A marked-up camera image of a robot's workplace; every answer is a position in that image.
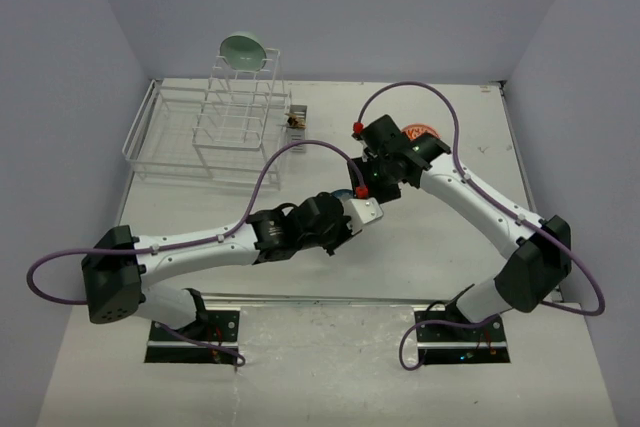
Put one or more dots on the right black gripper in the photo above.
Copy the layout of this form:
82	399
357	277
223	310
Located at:
364	163

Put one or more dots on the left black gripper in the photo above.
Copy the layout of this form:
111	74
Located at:
344	235

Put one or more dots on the salmon pink patterned bowl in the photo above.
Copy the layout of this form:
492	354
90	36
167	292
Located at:
416	130

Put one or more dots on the black rimmed bowl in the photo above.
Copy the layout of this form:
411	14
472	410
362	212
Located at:
343	194

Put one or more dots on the pale green bowl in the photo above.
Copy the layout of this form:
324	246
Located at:
243	51

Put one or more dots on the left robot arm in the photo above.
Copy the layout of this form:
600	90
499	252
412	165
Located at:
127	274

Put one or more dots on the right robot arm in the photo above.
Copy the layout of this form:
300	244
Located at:
533	248

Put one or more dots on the grey cutlery holder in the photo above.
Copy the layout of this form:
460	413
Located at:
297	135

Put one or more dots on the brown cutlery bundle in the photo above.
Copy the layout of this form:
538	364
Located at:
295	120

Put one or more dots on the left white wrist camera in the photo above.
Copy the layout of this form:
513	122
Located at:
362	212

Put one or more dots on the white wire dish rack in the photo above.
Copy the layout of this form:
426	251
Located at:
218	130

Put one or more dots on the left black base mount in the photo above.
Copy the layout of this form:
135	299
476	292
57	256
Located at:
221	329

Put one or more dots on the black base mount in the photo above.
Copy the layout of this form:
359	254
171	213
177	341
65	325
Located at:
221	329
446	345

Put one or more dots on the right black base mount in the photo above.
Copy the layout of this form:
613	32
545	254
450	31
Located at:
446	345

